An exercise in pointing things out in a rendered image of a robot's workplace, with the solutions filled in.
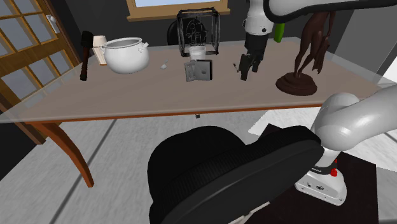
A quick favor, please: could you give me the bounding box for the green bottle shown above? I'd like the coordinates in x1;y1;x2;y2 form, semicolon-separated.
273;23;286;43

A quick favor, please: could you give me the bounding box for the brown figure statue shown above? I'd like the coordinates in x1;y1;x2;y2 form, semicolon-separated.
275;10;337;97

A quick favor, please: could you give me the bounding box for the white cup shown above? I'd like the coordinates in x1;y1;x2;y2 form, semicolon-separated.
188;45;207;62

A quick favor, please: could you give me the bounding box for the black office chair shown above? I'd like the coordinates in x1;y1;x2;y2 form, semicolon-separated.
146;125;325;224

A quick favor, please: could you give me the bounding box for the wooden table with glass top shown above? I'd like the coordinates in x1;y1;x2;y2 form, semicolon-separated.
0;36;397;189

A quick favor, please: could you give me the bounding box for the beige cup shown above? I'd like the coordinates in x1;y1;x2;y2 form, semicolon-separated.
92;35;108;67

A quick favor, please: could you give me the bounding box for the dark robot stand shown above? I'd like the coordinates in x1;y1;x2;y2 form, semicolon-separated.
246;123;380;224

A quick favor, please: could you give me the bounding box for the wooden door with glass panes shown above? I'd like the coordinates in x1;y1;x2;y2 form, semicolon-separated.
0;0;82;146

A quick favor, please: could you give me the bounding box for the black wire cage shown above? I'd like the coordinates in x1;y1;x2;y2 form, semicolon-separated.
176;7;221;58

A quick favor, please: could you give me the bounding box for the white pot with handles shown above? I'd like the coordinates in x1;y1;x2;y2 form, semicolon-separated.
102;37;150;75

